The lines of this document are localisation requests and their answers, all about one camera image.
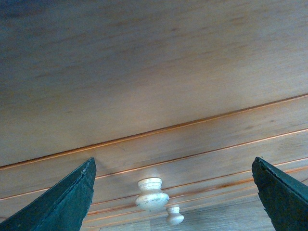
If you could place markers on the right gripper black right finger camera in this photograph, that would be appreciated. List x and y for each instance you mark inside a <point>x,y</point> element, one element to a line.
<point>284,198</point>

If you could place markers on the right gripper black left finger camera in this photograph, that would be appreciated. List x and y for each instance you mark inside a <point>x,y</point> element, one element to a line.
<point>62,207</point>

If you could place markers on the wooden drawer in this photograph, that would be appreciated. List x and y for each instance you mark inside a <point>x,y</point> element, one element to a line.
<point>232,200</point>
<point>214,154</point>

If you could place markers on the drawer round knob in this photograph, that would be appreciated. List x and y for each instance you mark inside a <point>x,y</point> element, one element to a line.
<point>151,197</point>
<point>174,216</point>

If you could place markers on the wooden nightstand cabinet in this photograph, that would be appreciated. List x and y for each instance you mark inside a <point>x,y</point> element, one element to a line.
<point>79,72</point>

